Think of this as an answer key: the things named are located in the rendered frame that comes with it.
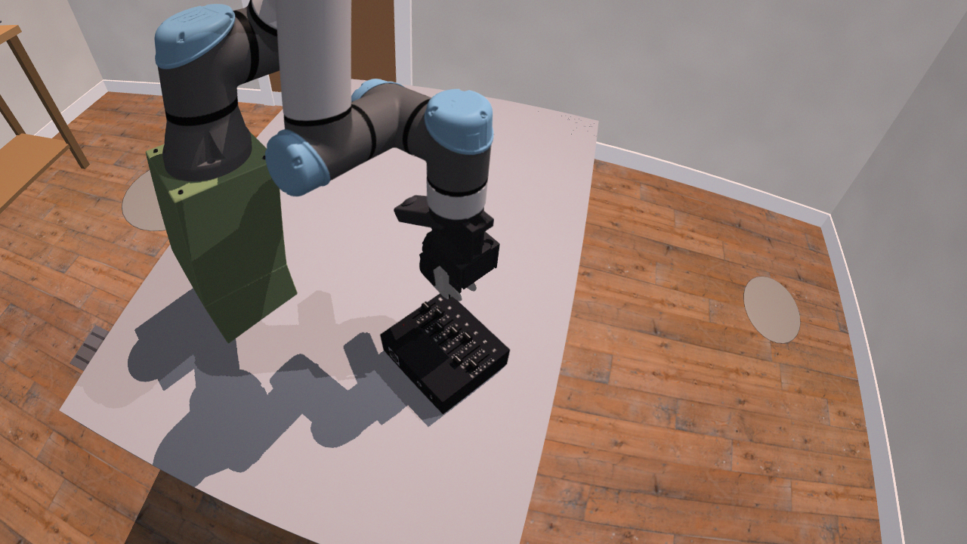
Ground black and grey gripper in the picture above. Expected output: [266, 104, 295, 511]
[419, 207, 500, 301]

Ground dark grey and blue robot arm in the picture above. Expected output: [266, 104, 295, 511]
[155, 0, 494, 230]

